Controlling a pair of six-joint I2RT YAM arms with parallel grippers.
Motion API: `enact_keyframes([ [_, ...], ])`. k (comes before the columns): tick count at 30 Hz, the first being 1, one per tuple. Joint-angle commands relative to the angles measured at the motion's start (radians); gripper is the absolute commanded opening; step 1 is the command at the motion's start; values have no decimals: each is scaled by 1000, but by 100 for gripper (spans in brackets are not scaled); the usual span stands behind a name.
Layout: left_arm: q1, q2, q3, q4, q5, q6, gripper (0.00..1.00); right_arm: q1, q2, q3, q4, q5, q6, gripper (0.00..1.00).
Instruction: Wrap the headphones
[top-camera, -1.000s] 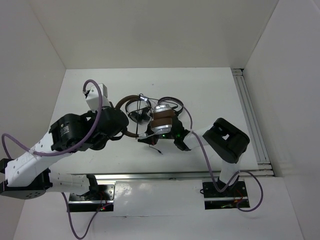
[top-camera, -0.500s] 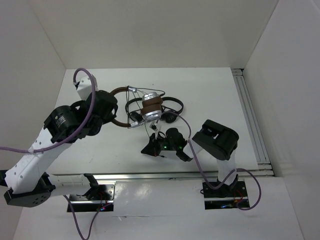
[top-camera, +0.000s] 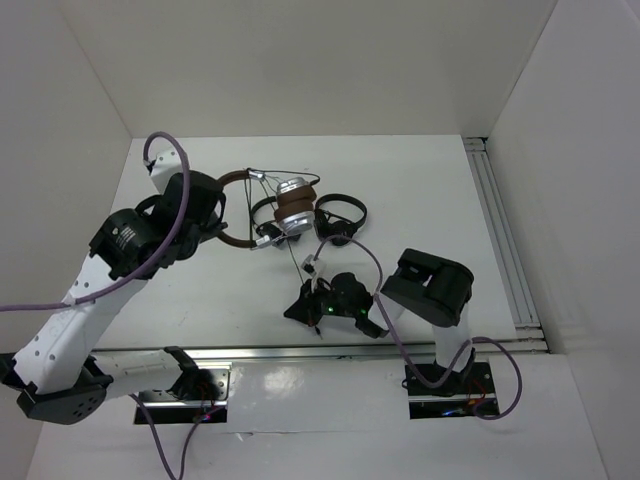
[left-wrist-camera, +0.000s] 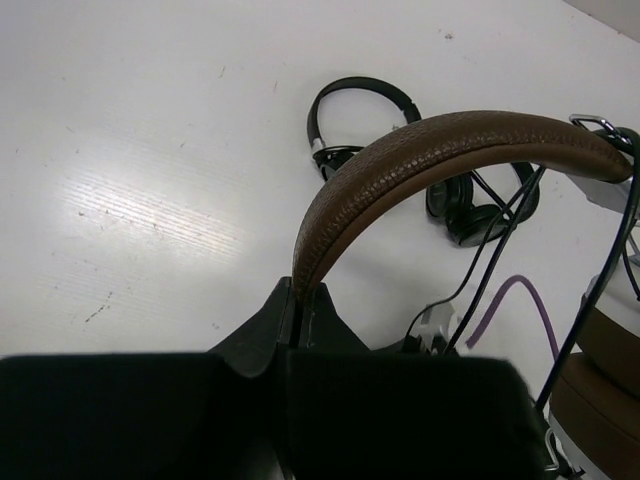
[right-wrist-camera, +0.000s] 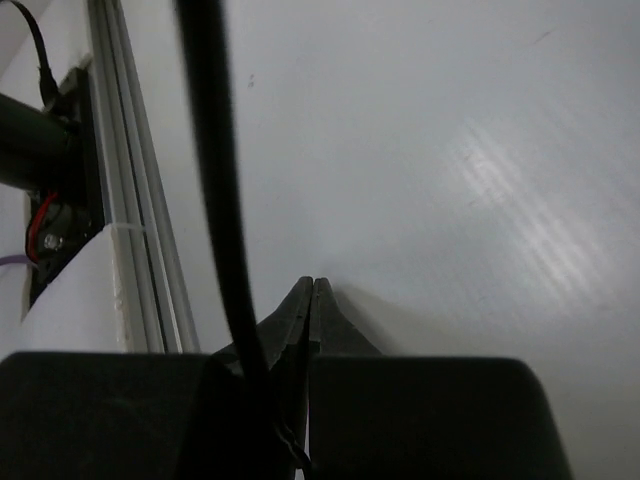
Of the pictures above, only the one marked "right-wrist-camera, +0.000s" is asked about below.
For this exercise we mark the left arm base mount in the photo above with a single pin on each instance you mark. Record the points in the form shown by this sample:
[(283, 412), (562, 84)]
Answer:
[(73, 213)]

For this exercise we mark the front aluminium rail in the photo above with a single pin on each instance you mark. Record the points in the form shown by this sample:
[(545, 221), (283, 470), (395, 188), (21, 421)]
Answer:
[(152, 296)]

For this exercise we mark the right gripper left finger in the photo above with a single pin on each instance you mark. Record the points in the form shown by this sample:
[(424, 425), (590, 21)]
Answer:
[(284, 334)]

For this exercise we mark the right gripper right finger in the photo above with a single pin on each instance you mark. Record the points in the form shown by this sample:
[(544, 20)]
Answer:
[(330, 331)]

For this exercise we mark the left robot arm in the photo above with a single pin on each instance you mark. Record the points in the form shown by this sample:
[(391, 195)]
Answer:
[(37, 150)]

